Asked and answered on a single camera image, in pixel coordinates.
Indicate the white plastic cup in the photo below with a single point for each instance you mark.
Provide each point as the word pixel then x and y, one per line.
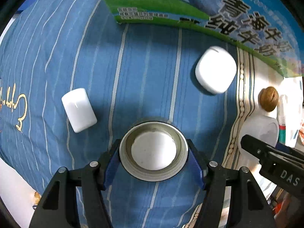
pixel 262 127

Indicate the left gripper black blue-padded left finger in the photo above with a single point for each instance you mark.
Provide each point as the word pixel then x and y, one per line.
pixel 58 206

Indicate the white rounded earbuds case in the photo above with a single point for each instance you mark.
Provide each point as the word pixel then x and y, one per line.
pixel 216 70

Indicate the printed cardboard box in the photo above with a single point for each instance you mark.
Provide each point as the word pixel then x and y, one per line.
pixel 264 28

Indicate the white tube green red label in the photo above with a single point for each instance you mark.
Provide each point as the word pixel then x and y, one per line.
pixel 290 109

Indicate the small white rectangular case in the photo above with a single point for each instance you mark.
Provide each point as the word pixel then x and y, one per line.
pixel 78 110

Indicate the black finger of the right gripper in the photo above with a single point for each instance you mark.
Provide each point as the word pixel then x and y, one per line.
pixel 282 165

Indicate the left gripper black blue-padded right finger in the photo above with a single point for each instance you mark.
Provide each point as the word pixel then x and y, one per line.
pixel 230 195

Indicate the silver tin with white lid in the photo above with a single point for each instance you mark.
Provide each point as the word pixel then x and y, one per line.
pixel 153 151

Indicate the brown walnut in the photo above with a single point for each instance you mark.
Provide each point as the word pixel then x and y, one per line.
pixel 268 99

